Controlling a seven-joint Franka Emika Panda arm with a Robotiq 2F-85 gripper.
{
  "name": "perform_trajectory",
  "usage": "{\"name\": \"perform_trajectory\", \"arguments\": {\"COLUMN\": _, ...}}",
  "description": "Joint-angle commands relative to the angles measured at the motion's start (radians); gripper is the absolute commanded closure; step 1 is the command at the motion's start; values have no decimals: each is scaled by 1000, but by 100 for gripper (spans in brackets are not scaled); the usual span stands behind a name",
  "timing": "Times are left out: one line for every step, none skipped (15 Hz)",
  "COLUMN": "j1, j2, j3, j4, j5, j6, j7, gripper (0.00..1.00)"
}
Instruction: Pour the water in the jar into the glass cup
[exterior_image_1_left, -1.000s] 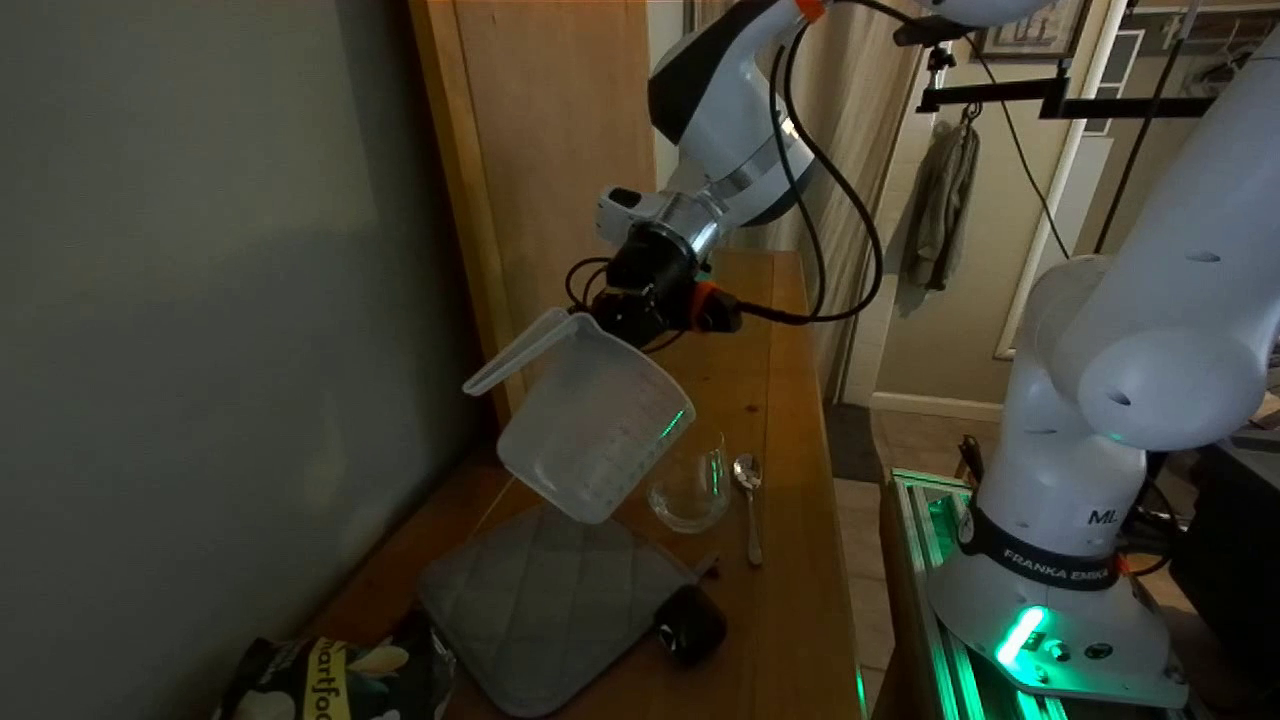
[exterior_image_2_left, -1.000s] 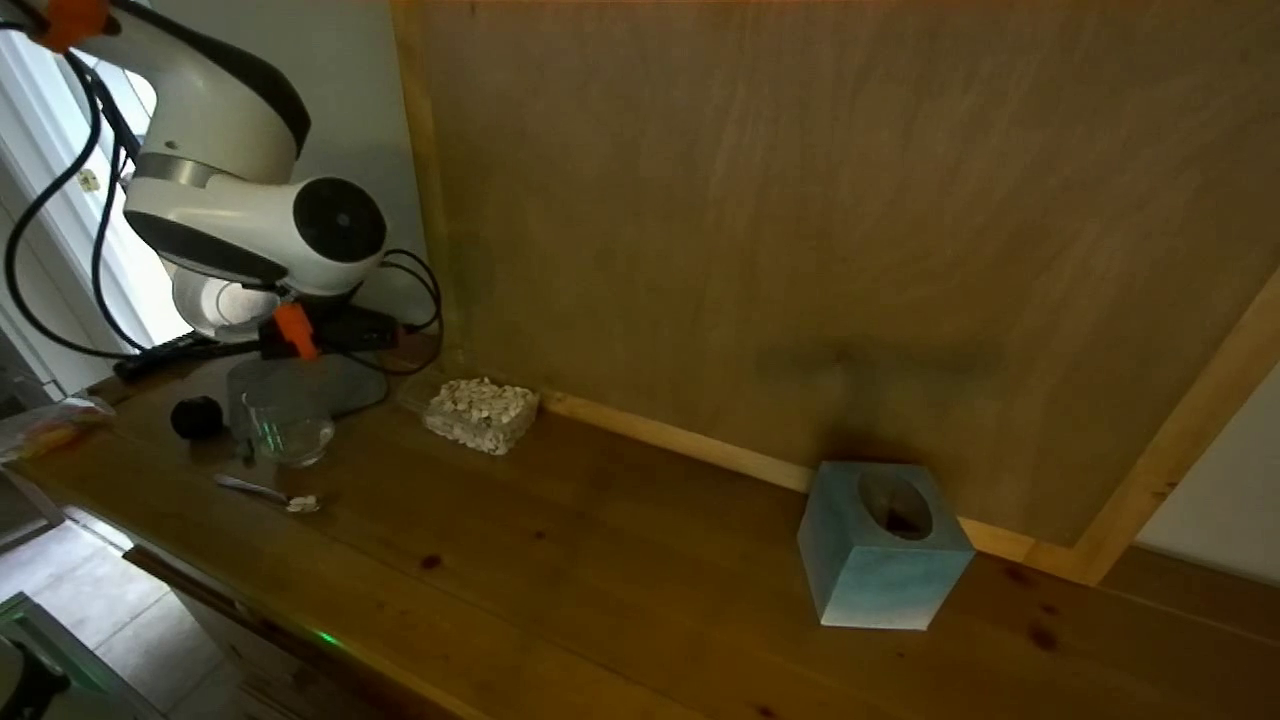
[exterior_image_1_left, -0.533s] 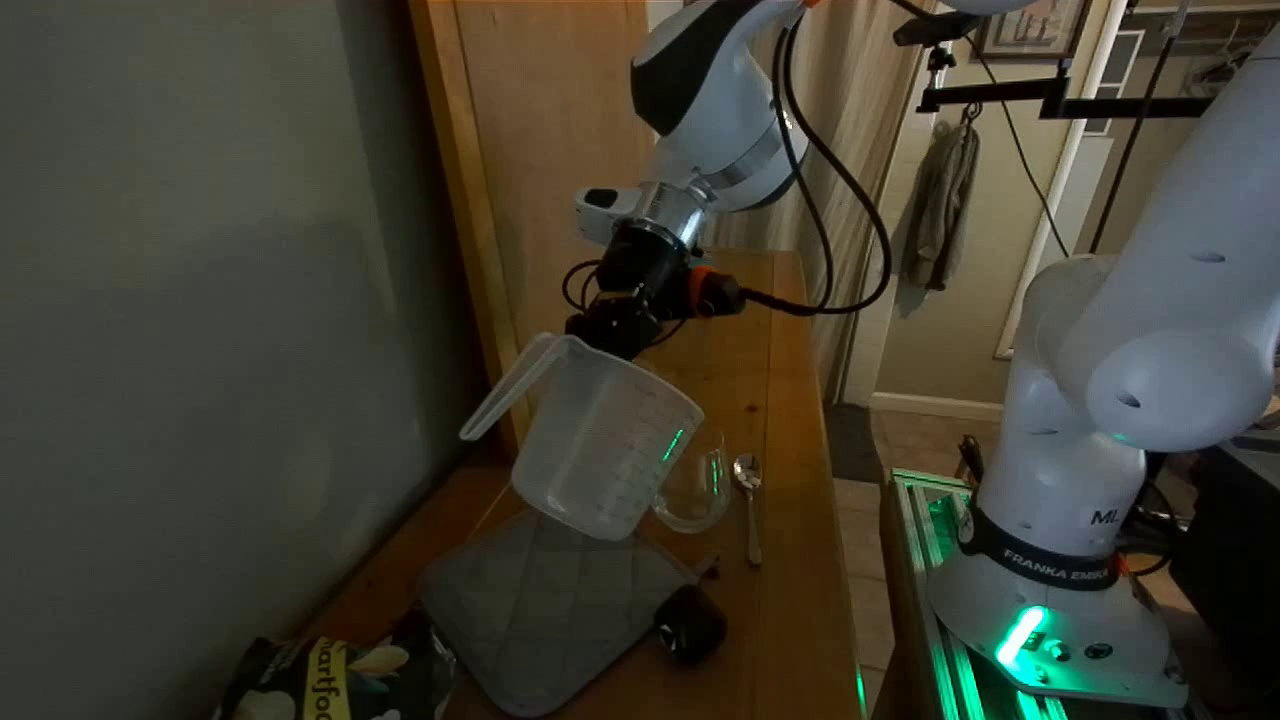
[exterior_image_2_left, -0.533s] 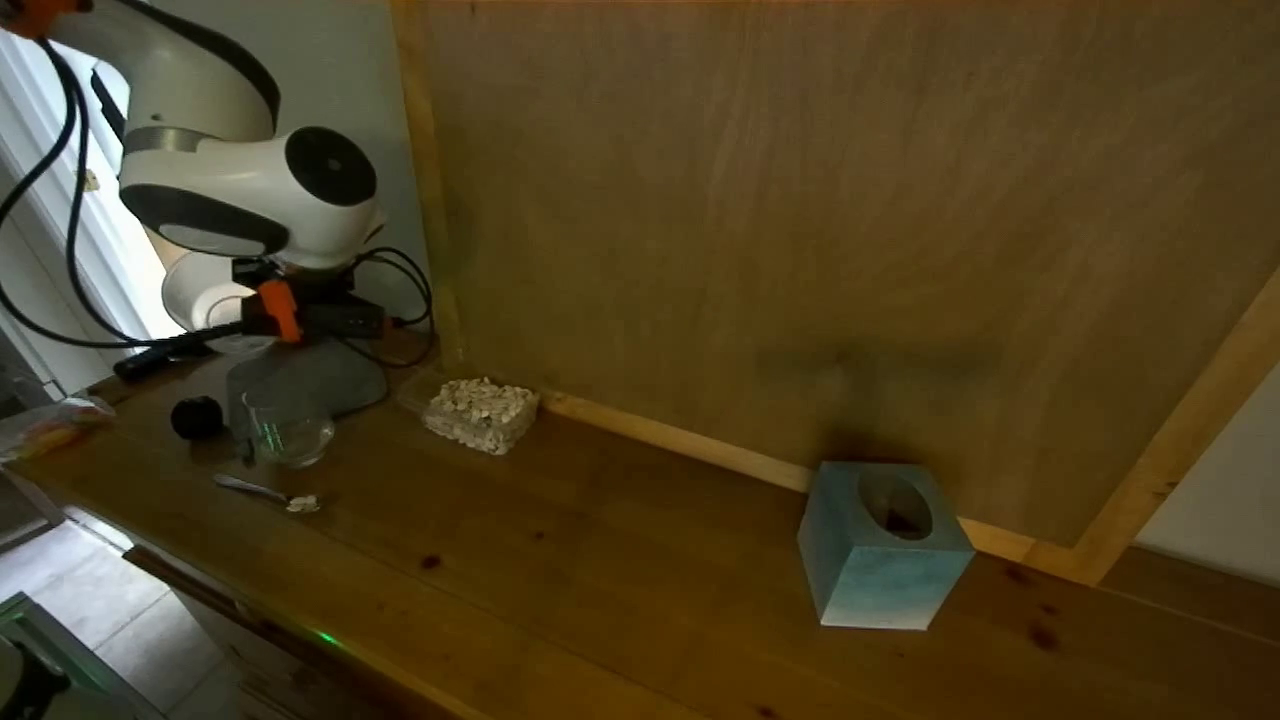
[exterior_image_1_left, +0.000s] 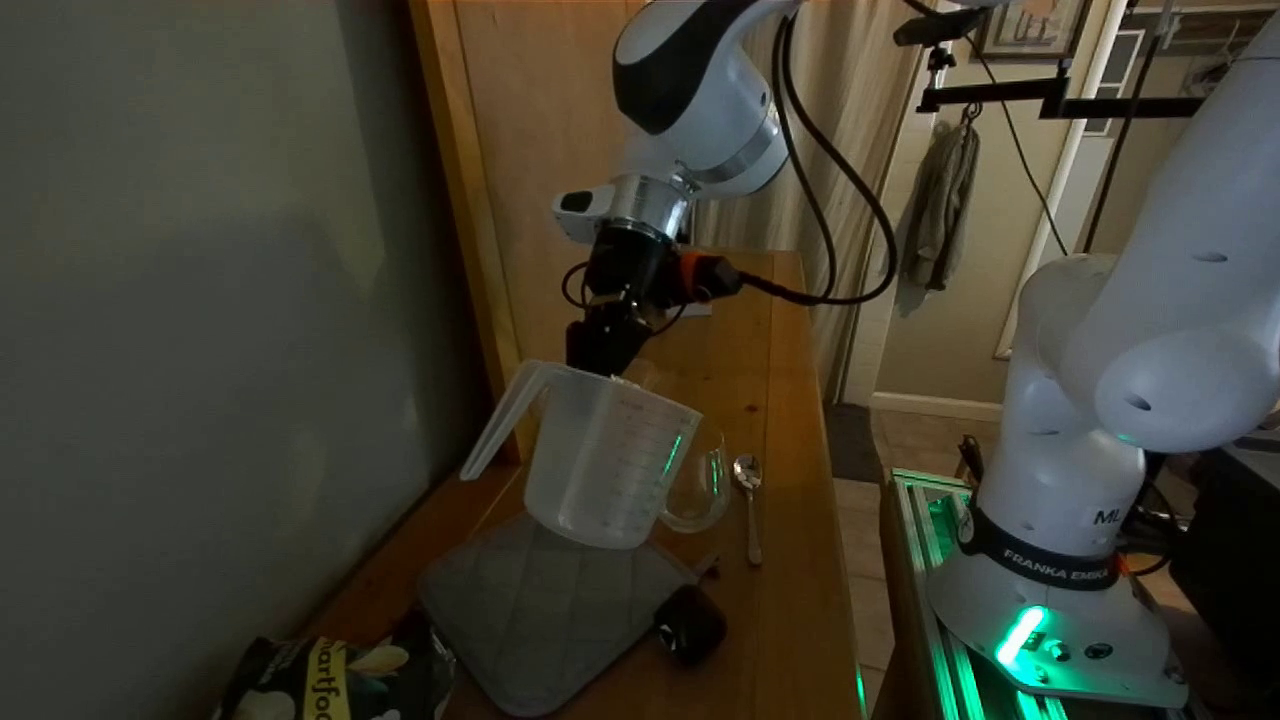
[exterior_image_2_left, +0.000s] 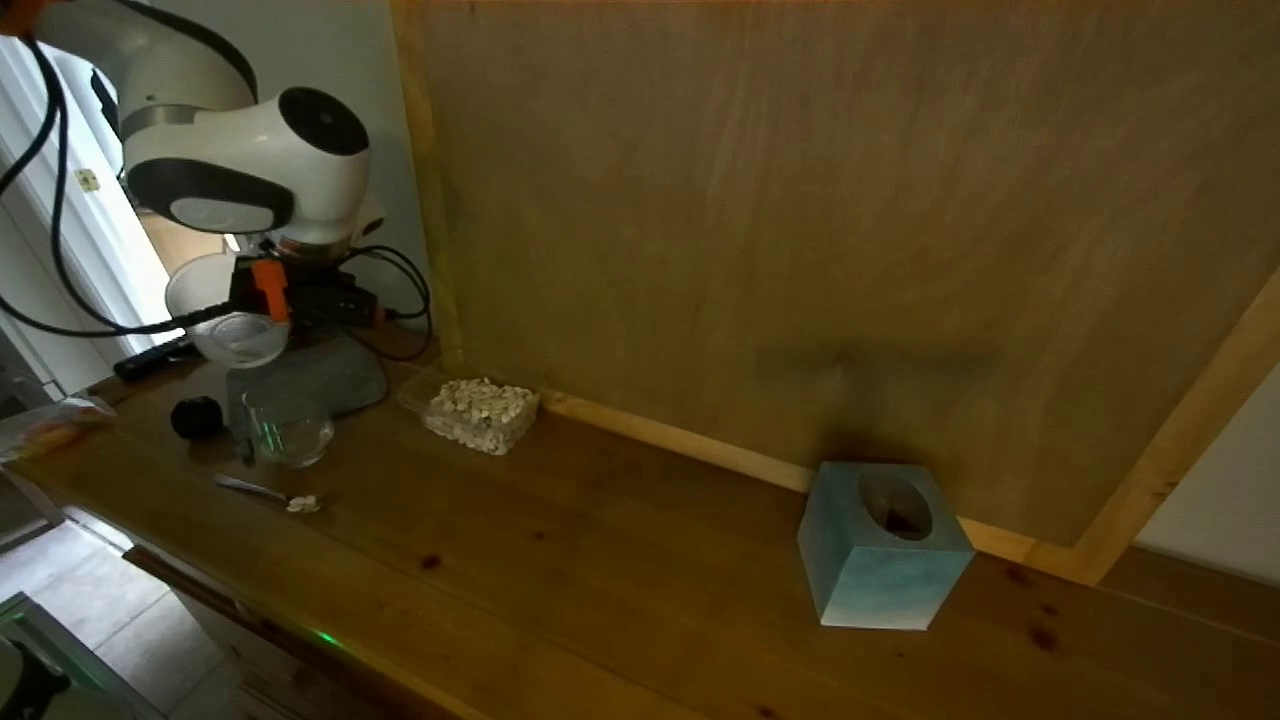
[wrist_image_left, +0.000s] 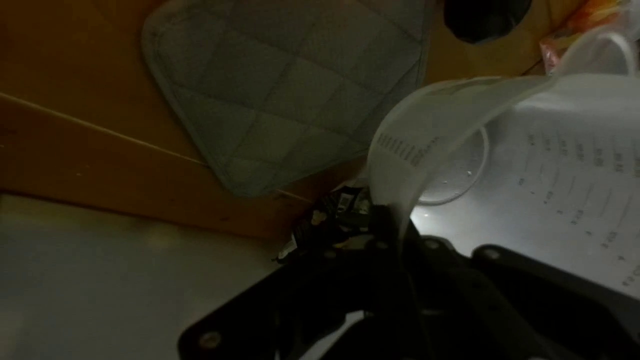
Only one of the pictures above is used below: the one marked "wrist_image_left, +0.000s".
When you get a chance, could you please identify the translucent plastic measuring jug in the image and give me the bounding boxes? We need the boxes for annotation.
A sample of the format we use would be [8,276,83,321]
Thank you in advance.
[361,29,640,300]

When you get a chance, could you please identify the black yellow snack bag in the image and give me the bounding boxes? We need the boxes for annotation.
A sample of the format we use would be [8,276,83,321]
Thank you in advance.
[274,184,375,265]

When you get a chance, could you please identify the small black round object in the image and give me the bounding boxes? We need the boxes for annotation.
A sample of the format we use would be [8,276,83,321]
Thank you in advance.
[442,0,535,47]

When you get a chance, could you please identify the grey quilted pot holder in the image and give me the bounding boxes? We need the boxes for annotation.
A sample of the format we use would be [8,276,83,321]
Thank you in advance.
[139,0,439,201]

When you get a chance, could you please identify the orange clear plastic packet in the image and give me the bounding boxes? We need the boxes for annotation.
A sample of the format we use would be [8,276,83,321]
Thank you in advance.
[533,0,634,76]

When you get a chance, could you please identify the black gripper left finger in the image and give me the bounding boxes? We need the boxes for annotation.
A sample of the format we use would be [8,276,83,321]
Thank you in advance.
[176,203,417,360]

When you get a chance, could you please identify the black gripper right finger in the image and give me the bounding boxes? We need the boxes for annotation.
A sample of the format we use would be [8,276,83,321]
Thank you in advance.
[404,225,640,360]

